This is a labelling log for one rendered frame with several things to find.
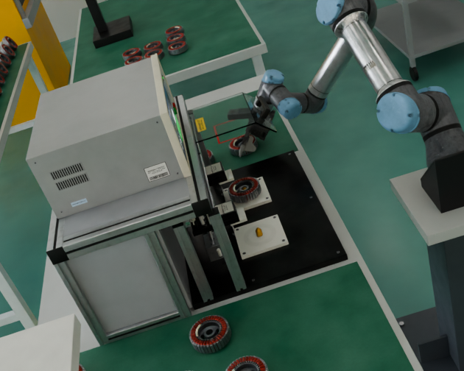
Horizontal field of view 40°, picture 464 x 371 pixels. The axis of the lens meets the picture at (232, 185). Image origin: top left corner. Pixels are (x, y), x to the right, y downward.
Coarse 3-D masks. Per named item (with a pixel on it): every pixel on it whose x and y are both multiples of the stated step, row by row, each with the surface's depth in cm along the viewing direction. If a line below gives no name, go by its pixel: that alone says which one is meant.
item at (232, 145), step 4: (240, 136) 255; (244, 136) 255; (232, 140) 255; (236, 140) 254; (240, 140) 255; (256, 140) 252; (232, 144) 252; (236, 144) 254; (240, 144) 252; (256, 144) 251; (232, 148) 250; (236, 148) 249; (256, 148) 251; (232, 152) 251; (236, 152) 249; (244, 152) 248; (248, 152) 248
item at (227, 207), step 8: (232, 200) 197; (224, 208) 194; (232, 208) 193; (240, 208) 199; (224, 216) 192; (232, 216) 193; (240, 216) 196; (200, 224) 195; (208, 224) 194; (224, 224) 193; (232, 224) 194; (192, 232) 193; (200, 232) 194; (208, 232) 195
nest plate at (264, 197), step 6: (264, 186) 223; (264, 192) 220; (228, 198) 223; (258, 198) 218; (264, 198) 217; (270, 198) 216; (234, 204) 219; (240, 204) 218; (246, 204) 218; (252, 204) 217; (258, 204) 216
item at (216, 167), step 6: (210, 168) 216; (216, 168) 215; (222, 168) 214; (210, 174) 212; (216, 174) 213; (222, 174) 213; (228, 174) 217; (210, 180) 214; (216, 180) 214; (222, 180) 214; (228, 180) 215
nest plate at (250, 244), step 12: (276, 216) 207; (240, 228) 207; (252, 228) 206; (264, 228) 204; (276, 228) 202; (240, 240) 203; (252, 240) 201; (264, 240) 199; (276, 240) 198; (240, 252) 198; (252, 252) 196
